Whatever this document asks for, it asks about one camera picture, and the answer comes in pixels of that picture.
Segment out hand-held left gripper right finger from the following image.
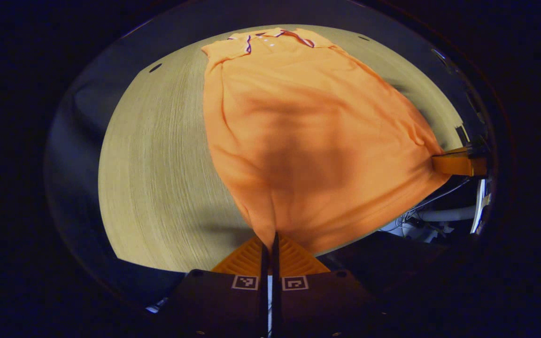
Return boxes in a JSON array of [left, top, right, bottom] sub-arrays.
[[271, 231, 385, 338]]

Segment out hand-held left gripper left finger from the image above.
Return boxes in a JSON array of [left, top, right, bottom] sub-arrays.
[[171, 235, 270, 338]]

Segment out orange polo T-shirt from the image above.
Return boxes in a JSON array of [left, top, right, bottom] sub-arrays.
[[201, 27, 452, 256]]

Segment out white tube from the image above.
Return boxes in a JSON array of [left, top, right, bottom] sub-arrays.
[[416, 206, 478, 223]]

